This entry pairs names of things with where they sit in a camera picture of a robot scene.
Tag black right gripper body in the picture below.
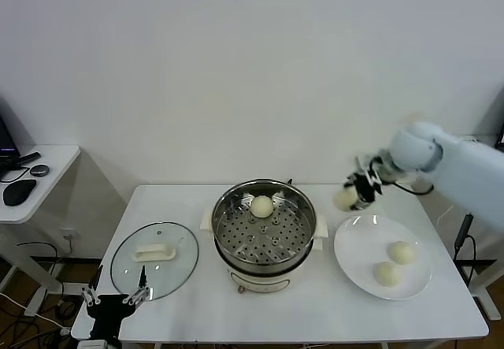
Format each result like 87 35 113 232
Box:
355 170 384 205

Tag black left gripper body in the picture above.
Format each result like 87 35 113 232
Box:
86 293 138 341

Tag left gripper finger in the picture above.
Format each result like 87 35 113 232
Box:
80 264 104 306
120 265 154 307

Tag white steamed baozi bun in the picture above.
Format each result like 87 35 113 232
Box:
372 262 403 288
387 241 415 265
332 186 361 213
250 195 274 219

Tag glass lid with cream handle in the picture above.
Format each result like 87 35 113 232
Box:
109 221 200 301

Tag stainless steel steamer basket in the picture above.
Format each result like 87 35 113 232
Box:
212 180 317 268

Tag white round plate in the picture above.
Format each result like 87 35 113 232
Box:
333 214 432 301

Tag white side desk with laptop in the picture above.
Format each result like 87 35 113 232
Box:
0 144 91 318

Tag black computer mouse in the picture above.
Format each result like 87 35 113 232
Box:
2 179 38 207

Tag white side desk with label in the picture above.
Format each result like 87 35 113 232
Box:
452 134 504 321

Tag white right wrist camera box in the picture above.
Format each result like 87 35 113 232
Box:
354 154 385 180

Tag black floor cable bundle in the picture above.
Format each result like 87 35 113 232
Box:
0 297 82 349

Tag black robot wrist cable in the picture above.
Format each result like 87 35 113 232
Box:
387 179 435 196

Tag white floor cable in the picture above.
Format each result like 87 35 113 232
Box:
0 291 74 334

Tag black desk cable loop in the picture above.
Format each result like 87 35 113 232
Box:
0 165 32 184

